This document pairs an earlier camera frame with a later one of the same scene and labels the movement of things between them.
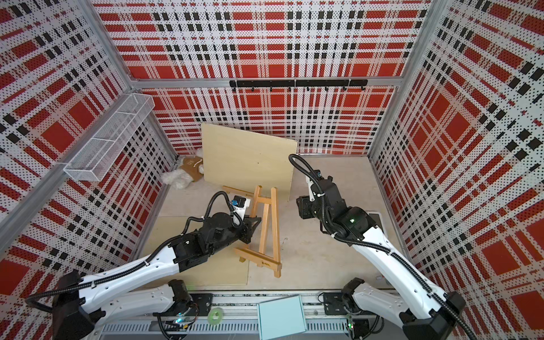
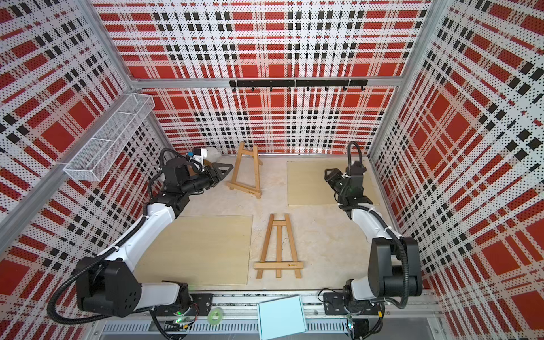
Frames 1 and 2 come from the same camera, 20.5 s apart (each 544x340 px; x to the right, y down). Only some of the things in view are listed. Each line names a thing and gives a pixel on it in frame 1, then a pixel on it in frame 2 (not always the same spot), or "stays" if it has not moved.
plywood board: [223, 268] stays
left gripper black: [246, 229] -> [217, 173]
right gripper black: [304, 207] -> [332, 177]
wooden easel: [270, 256] -> [279, 264]
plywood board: [243, 160] -> [307, 184]
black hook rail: [298, 83] stays
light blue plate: [280, 317] stays
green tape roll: [210, 318] stays
